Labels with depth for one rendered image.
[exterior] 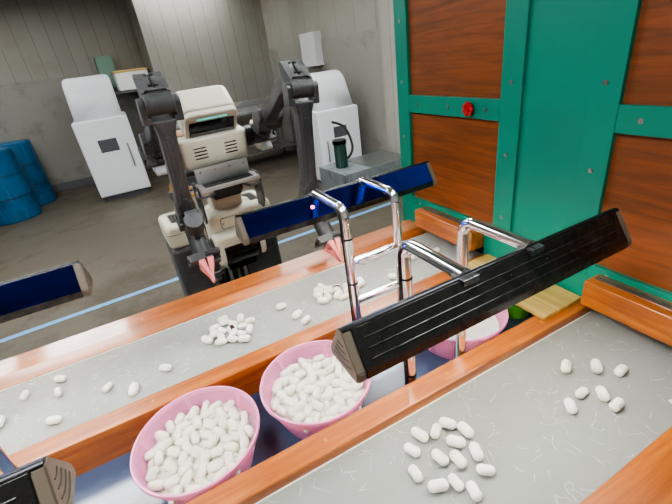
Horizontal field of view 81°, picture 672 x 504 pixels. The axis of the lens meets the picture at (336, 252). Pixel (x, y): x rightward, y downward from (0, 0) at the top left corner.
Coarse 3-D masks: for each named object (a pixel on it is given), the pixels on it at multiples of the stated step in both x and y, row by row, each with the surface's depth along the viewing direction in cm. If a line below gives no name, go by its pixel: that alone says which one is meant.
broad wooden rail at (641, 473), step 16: (656, 448) 69; (640, 464) 67; (656, 464) 66; (608, 480) 65; (624, 480) 65; (640, 480) 65; (656, 480) 64; (592, 496) 63; (608, 496) 63; (624, 496) 63; (640, 496) 62; (656, 496) 62
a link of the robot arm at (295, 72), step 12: (300, 60) 126; (288, 72) 122; (300, 72) 124; (276, 84) 134; (300, 84) 121; (312, 84) 123; (276, 96) 137; (300, 96) 123; (312, 96) 126; (264, 108) 150; (276, 108) 143; (252, 120) 159; (264, 120) 152; (276, 120) 155
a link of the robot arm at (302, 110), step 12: (288, 84) 121; (288, 96) 121; (300, 108) 124; (312, 108) 126; (300, 120) 126; (300, 132) 128; (312, 132) 129; (300, 144) 130; (312, 144) 131; (300, 156) 133; (312, 156) 133; (300, 168) 136; (312, 168) 134; (300, 180) 138; (312, 180) 136; (300, 192) 140
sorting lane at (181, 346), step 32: (384, 256) 148; (448, 256) 142; (288, 288) 137; (192, 320) 127; (256, 320) 122; (288, 320) 120; (320, 320) 118; (128, 352) 116; (160, 352) 114; (192, 352) 112; (224, 352) 110; (32, 384) 109; (64, 384) 107; (96, 384) 105; (128, 384) 104; (160, 384) 102; (32, 416) 98; (64, 416) 96; (96, 416) 95
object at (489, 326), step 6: (492, 318) 110; (480, 324) 108; (486, 324) 109; (492, 324) 108; (498, 324) 109; (468, 330) 107; (474, 330) 106; (480, 330) 107; (486, 330) 107; (492, 330) 106; (468, 336) 106; (474, 336) 105; (480, 336) 104
